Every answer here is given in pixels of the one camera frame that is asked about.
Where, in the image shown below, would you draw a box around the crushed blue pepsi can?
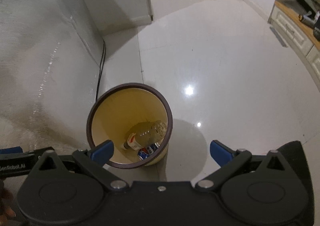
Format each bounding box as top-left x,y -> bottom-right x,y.
137,143 -> 160,160

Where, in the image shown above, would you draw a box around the clear plastic bottle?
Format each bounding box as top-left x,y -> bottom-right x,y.
121,120 -> 167,151

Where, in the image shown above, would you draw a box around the yellow plastic trash bin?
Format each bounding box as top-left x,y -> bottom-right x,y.
86,83 -> 173,169

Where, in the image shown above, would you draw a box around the person left hand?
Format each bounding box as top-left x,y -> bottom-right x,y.
0,180 -> 16,225

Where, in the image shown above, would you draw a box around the white kitchen cabinets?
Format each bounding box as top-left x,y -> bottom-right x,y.
270,1 -> 319,77

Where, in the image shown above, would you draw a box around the black power cable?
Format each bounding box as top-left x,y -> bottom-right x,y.
95,38 -> 107,101

